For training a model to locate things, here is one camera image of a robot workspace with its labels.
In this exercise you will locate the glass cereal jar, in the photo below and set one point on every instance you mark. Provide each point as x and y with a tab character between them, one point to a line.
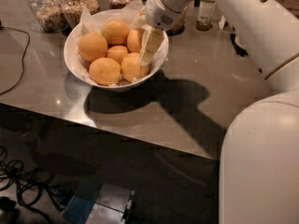
179	26
49	14
72	10

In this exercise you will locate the glass cereal jar, far left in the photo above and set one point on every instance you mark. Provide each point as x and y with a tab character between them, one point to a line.
49	14

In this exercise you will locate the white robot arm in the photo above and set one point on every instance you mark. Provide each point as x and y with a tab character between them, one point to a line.
259	167

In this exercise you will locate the small orange, centre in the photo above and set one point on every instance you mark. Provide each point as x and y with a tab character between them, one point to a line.
117	53

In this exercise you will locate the orange, back top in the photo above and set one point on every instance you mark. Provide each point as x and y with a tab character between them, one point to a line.
115	32

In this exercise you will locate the white ceramic bowl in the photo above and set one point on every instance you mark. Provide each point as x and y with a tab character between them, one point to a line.
73	64

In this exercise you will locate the white stand leg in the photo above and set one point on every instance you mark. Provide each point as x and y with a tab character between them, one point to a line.
222	22

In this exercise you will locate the clear glass bottle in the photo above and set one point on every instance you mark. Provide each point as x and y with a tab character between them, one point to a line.
205	13

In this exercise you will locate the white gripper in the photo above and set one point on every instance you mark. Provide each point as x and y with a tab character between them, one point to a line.
157	12

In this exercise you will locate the glass cereal jar, right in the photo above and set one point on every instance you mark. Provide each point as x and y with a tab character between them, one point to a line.
179	26

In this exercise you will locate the black tray under plates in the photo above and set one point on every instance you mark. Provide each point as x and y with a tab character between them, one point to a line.
238	50

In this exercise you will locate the blue grey floor pedal box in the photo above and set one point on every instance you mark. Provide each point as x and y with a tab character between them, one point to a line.
95	202

